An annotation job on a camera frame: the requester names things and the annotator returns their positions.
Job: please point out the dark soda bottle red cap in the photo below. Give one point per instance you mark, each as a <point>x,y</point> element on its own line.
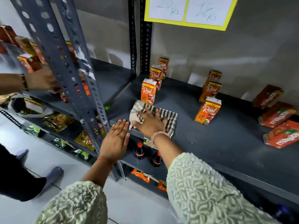
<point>139,151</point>
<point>157,159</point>

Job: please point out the yellow paper sign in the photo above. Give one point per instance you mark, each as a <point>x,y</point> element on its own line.
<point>146,11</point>

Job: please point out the person's left forearm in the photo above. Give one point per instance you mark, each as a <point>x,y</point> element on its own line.
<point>98,171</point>

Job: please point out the person's right forearm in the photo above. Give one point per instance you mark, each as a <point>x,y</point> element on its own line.
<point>167,150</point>

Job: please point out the gold snack packet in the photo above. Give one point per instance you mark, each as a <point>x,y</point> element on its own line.
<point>58,122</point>
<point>84,139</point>

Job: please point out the red thread wristband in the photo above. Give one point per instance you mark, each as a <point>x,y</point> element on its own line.
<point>102,159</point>

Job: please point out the green snack packet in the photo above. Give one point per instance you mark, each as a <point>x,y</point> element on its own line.
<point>82,155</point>
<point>33,130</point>
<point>61,144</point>

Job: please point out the white handwritten paper sheet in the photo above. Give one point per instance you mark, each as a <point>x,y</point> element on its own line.
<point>209,10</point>
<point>167,8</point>

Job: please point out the orange juice carton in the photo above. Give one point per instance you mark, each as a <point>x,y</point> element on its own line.
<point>210,90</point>
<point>207,111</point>
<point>148,92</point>
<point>163,65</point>
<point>155,75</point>
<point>213,76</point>

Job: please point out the person's left little finger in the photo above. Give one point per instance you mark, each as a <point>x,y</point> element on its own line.
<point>109,133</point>

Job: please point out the person's right thumb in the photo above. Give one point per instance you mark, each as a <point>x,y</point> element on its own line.
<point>137,125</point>

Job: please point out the yellow white price label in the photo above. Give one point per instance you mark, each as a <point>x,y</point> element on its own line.
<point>33,105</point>

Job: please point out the pale green patterned tunic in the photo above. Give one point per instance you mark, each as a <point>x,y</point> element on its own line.
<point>200,191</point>

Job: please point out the person's left middle finger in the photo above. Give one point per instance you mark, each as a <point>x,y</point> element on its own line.
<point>120,127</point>

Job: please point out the pink wrist bangle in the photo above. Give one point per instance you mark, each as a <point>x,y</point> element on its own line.
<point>157,134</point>

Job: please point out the another person's forearm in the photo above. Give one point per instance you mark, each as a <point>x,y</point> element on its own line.
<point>10,83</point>

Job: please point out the orange snack packet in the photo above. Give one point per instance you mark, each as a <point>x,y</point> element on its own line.
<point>162,186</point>
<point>140,174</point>

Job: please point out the pile of red noodle packets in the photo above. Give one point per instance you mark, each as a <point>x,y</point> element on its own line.
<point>29,60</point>

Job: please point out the person's left hand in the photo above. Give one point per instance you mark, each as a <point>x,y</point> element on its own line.
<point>113,144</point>

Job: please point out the dark grey metal shelving rack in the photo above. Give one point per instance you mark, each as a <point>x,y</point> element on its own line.
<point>233,142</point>

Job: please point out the person's right middle finger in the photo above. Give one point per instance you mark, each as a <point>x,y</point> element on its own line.
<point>149,112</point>

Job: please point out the person's right hand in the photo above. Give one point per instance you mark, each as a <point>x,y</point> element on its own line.
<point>151,124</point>

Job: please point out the person's left thumb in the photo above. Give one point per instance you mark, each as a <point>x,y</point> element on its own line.
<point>126,143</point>

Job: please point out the person's right little finger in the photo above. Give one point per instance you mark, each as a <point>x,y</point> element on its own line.
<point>164,123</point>

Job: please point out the red drink carton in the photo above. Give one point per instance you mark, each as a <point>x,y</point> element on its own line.
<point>276,115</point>
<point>282,135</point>
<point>267,96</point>

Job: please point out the striped cleaning cloth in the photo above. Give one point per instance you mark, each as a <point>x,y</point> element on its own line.
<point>169,118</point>

